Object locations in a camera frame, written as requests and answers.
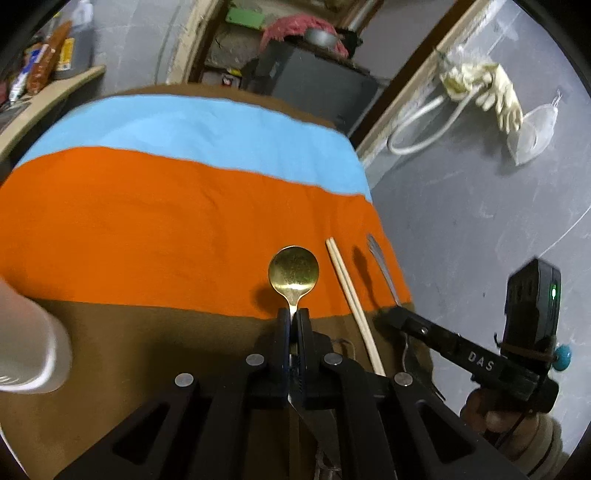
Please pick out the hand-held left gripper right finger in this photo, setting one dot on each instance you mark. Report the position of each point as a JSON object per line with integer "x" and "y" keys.
{"x": 302, "y": 332}

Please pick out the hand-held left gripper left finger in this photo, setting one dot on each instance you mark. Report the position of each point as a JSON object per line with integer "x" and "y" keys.
{"x": 285, "y": 332}

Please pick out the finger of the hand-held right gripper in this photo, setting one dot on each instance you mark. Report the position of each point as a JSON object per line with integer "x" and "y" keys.
{"x": 406, "y": 323}

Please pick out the wooden chopstick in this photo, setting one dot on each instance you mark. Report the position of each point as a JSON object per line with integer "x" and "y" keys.
{"x": 353, "y": 304}

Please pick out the silver fork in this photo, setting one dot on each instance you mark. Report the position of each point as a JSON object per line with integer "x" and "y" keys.
{"x": 383, "y": 267}

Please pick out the gold spoon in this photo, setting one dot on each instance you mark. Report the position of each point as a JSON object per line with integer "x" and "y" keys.
{"x": 293, "y": 270}

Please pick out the white plastic utensil holder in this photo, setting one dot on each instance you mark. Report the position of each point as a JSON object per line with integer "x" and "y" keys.
{"x": 27, "y": 341}

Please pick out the person's right hand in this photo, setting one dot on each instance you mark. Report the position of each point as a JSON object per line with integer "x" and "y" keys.
{"x": 485, "y": 413}

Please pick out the colourful striped tablecloth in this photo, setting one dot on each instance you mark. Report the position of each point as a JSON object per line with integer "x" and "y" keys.
{"x": 161, "y": 207}

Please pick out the grey metal cabinet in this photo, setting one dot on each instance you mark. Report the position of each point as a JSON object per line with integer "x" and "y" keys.
{"x": 314, "y": 78}

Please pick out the metal cooking pot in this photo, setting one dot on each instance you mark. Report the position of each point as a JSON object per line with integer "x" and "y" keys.
{"x": 321, "y": 37}

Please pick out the red cloth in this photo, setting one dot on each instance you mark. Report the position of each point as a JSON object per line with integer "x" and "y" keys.
{"x": 286, "y": 27}

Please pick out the green box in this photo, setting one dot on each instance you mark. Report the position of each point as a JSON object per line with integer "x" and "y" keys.
{"x": 244, "y": 16}

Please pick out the beige kitchen counter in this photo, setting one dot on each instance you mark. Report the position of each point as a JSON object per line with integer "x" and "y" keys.
{"x": 41, "y": 110}

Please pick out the large dark oil jug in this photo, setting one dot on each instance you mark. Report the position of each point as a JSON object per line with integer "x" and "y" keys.
{"x": 76, "y": 37}

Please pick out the blue white packet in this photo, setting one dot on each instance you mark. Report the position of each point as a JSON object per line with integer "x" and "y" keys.
{"x": 23, "y": 74}

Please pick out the worn wooden door frame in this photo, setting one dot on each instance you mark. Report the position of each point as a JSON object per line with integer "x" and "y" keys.
{"x": 189, "y": 46}

